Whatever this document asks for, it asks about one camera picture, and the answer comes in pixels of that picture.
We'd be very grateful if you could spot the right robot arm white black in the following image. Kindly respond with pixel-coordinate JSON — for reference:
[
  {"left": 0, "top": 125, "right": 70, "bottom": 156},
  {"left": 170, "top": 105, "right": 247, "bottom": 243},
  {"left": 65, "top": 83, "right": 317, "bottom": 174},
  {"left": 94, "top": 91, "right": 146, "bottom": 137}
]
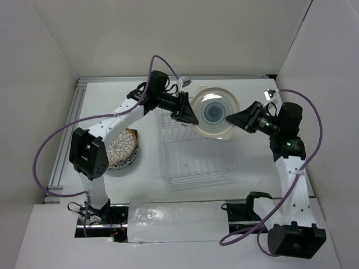
[{"left": 226, "top": 101, "right": 326, "bottom": 259}]

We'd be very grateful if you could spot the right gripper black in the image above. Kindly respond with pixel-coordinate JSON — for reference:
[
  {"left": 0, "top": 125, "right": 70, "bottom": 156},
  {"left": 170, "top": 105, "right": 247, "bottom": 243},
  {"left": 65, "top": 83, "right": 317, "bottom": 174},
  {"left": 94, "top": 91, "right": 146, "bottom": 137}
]
[{"left": 225, "top": 100, "right": 282, "bottom": 136}]

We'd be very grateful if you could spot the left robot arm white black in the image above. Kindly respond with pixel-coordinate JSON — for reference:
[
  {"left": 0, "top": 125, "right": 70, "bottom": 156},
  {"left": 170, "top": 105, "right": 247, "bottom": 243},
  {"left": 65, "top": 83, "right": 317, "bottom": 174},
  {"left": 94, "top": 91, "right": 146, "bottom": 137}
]
[{"left": 70, "top": 71, "right": 199, "bottom": 224}]

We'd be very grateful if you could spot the white wire dish rack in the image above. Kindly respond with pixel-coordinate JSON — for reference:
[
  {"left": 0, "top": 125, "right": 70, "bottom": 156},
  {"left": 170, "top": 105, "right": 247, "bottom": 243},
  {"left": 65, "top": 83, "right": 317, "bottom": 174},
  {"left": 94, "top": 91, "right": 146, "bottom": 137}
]
[{"left": 155, "top": 109, "right": 235, "bottom": 190}]

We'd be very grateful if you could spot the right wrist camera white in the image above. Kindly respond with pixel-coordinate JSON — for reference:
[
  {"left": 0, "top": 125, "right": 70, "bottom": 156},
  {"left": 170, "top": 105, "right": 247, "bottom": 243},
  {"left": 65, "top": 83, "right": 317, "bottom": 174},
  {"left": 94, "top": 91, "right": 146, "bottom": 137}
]
[{"left": 264, "top": 89, "right": 280, "bottom": 102}]

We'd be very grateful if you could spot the beige plate blue swirl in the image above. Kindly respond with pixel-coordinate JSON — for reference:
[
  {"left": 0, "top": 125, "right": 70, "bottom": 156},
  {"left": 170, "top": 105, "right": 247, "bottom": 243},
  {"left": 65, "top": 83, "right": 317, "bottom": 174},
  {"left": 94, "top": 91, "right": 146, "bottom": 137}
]
[{"left": 190, "top": 86, "right": 240, "bottom": 141}]

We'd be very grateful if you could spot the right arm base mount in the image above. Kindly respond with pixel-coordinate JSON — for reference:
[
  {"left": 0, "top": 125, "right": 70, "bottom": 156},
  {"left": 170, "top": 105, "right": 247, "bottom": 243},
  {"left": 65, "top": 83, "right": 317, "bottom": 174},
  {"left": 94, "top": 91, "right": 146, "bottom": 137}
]
[{"left": 220, "top": 202, "right": 261, "bottom": 233}]

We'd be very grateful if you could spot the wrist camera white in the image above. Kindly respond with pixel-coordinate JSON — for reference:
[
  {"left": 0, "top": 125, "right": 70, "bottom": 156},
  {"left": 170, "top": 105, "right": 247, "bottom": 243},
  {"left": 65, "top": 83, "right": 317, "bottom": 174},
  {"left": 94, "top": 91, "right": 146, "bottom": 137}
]
[
  {"left": 264, "top": 89, "right": 280, "bottom": 102},
  {"left": 177, "top": 77, "right": 192, "bottom": 89}
]

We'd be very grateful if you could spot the blue floral white plate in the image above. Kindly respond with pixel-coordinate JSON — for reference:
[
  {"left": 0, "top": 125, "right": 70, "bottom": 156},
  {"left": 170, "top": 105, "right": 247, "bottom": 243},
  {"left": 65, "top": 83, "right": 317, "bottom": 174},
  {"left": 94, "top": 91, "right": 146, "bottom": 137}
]
[{"left": 107, "top": 143, "right": 139, "bottom": 171}]

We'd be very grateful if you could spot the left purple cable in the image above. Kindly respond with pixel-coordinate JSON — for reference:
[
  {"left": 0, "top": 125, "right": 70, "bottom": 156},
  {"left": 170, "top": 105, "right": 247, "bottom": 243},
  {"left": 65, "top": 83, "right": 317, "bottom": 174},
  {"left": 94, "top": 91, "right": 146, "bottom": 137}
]
[{"left": 33, "top": 55, "right": 180, "bottom": 238}]

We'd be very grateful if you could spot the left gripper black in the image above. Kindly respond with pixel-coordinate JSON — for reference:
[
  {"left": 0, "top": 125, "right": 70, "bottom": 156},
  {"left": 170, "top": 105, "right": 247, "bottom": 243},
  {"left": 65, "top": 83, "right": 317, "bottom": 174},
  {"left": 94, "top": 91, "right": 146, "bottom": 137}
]
[{"left": 156, "top": 91, "right": 199, "bottom": 126}]

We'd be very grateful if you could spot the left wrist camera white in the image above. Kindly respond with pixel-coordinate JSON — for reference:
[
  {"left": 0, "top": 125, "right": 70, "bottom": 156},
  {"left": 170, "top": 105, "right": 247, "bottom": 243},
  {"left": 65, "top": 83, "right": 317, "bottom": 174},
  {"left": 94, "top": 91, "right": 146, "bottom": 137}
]
[{"left": 177, "top": 77, "right": 192, "bottom": 89}]

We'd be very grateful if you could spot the brown rim floral bowl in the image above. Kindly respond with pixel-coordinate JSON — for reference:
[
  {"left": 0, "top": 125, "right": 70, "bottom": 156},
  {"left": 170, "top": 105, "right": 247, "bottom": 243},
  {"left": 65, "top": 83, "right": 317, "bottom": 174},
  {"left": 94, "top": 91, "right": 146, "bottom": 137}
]
[{"left": 107, "top": 128, "right": 139, "bottom": 170}]

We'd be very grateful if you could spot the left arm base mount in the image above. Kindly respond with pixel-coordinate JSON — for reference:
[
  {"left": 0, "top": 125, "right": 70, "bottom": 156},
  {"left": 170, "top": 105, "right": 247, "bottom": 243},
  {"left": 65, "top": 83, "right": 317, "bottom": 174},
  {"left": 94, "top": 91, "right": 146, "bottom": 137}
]
[{"left": 67, "top": 202, "right": 129, "bottom": 243}]

